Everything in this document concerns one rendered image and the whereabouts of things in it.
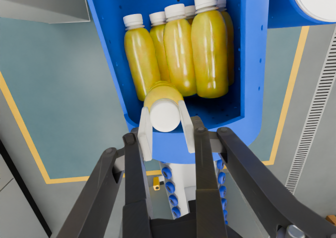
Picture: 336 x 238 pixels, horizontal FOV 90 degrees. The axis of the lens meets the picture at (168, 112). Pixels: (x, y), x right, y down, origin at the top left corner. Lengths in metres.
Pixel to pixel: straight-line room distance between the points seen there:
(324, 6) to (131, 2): 0.42
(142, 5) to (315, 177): 2.71
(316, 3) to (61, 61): 1.53
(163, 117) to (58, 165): 2.00
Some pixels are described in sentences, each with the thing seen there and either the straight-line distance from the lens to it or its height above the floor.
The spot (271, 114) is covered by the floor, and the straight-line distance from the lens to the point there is 1.94.
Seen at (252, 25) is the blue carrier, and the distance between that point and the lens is 0.25.
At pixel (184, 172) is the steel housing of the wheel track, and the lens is 0.72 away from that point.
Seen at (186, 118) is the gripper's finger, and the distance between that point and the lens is 0.17.
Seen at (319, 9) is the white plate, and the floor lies 1.04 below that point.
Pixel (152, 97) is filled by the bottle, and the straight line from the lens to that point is 0.24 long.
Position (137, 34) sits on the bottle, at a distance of 0.37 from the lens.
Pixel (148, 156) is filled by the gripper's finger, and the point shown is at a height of 1.31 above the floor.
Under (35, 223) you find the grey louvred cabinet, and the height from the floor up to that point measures 0.14.
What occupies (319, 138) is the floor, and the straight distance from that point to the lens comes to 2.46.
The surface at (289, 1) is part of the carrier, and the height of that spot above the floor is 1.02.
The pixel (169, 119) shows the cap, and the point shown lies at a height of 1.25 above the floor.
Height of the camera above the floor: 1.44
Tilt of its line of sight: 66 degrees down
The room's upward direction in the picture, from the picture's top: 172 degrees clockwise
